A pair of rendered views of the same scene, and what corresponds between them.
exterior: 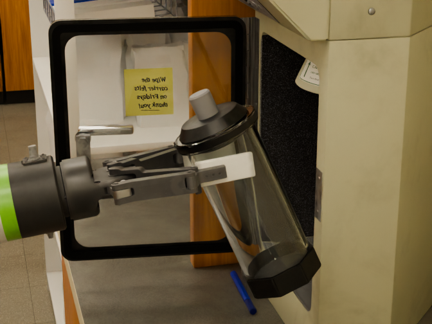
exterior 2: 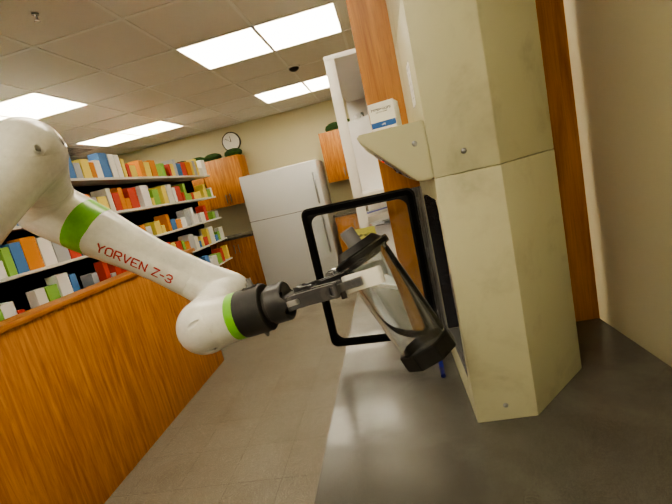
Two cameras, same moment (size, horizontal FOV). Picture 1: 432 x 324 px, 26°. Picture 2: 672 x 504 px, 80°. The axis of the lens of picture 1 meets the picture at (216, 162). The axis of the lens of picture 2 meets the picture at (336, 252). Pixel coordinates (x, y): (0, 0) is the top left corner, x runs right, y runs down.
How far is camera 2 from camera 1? 0.54 m
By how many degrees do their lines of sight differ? 24
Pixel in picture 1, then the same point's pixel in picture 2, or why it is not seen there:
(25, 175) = (239, 297)
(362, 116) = (474, 229)
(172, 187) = (322, 295)
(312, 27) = (418, 171)
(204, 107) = (348, 238)
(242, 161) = (374, 272)
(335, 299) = (482, 369)
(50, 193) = (252, 307)
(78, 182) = (270, 298)
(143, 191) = (304, 300)
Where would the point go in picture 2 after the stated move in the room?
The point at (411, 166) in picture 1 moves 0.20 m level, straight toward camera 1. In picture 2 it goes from (529, 264) to (506, 305)
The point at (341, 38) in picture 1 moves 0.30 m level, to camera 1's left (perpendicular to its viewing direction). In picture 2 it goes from (444, 175) to (291, 207)
